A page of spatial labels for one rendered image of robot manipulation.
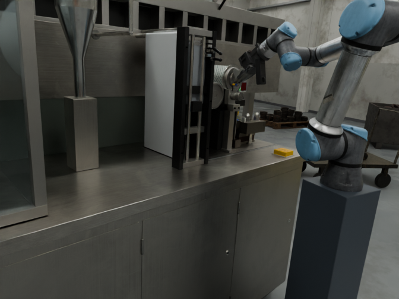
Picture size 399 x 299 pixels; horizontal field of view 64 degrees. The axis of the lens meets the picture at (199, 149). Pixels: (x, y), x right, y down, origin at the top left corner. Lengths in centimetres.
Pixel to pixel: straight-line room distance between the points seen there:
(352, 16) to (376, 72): 866
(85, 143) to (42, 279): 50
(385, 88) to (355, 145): 833
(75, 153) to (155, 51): 57
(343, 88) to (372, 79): 866
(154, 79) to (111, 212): 73
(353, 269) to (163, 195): 81
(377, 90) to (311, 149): 856
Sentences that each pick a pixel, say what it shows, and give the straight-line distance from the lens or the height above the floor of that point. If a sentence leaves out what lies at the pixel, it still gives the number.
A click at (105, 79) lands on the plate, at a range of 155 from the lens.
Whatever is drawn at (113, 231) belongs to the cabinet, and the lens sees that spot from 102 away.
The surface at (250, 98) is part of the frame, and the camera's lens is 252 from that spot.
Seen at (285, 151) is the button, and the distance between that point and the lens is 161.
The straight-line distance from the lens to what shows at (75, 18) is 121.
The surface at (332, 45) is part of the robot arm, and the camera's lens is 133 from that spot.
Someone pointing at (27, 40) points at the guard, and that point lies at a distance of 86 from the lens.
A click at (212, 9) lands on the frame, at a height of 162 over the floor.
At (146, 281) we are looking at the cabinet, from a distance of 121.
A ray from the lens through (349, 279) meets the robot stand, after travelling 146.
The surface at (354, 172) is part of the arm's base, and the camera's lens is 128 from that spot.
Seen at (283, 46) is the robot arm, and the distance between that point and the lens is 137.
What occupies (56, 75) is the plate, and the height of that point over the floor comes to 123.
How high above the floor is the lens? 132
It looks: 15 degrees down
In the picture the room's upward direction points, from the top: 3 degrees clockwise
